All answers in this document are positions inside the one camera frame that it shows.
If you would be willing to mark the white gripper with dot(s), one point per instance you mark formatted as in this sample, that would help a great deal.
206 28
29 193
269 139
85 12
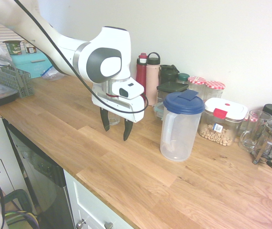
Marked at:
126 108

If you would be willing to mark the clear plastic pitcher blue lid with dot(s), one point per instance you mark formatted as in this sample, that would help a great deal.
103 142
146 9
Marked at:
181 133

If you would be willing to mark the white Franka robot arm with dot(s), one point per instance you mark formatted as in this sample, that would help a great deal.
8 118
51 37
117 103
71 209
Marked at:
62 47

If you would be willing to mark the red water bottle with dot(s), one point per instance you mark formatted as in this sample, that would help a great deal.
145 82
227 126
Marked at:
140 74

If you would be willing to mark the pink water bottle black cap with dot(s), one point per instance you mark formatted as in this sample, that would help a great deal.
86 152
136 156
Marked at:
153 78

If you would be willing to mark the clear faceted drinking glass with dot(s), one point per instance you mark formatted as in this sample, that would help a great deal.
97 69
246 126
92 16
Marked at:
114 119

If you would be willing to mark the glass container teal clip lid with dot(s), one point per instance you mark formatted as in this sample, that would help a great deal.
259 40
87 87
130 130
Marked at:
158 110

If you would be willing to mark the square clear container black lid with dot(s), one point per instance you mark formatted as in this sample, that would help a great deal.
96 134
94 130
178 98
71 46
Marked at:
169 87

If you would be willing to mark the black shaker bottle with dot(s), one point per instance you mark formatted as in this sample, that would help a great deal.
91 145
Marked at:
168 75

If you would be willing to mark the clear zip plastic bag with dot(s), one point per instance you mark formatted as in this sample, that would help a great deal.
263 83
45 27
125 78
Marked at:
52 75

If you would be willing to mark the clear bottle green lid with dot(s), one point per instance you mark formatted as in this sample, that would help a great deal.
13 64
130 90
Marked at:
183 77

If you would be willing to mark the stainless steel dishwasher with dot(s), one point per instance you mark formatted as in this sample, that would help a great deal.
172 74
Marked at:
40 176

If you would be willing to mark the silver cabinet knob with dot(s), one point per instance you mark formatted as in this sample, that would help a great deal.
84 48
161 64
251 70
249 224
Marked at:
80 223
108 225

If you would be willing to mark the cereal container white lid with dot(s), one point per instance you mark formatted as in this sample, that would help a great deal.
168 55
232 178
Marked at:
221 133

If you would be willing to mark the teal metal bread box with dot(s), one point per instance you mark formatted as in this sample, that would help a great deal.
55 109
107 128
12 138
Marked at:
29 64

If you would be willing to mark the grey plastic cutlery basket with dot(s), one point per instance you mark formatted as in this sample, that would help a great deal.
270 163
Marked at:
19 82

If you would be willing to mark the brown white yogurt cup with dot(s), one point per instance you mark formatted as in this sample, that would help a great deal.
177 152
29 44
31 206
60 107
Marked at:
29 47

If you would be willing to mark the green oat cup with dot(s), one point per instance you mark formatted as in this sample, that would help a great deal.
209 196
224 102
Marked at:
13 47

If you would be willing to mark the clear glass mug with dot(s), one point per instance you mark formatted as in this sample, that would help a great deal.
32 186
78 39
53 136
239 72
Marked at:
250 140

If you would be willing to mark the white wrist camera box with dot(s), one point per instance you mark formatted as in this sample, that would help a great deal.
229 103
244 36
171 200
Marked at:
129 89

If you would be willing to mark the green metal frame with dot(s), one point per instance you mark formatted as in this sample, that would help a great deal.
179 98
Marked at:
19 194

